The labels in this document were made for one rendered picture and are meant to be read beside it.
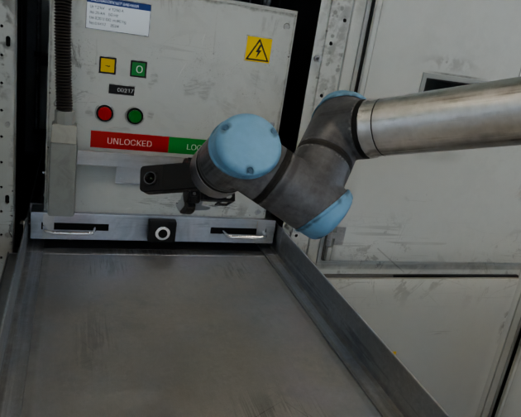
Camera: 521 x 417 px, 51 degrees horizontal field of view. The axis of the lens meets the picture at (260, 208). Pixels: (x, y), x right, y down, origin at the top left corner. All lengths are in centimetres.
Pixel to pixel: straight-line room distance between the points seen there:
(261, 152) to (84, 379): 41
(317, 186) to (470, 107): 22
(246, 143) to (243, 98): 49
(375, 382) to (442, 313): 71
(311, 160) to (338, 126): 7
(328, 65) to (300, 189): 52
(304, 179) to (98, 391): 41
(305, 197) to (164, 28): 55
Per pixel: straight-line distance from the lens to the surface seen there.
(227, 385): 86
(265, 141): 74
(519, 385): 196
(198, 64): 119
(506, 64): 145
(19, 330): 96
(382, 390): 92
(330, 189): 78
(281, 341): 98
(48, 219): 123
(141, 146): 120
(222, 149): 73
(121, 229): 124
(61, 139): 108
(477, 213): 153
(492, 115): 74
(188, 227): 126
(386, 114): 80
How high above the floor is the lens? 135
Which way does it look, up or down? 18 degrees down
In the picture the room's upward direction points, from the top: 9 degrees clockwise
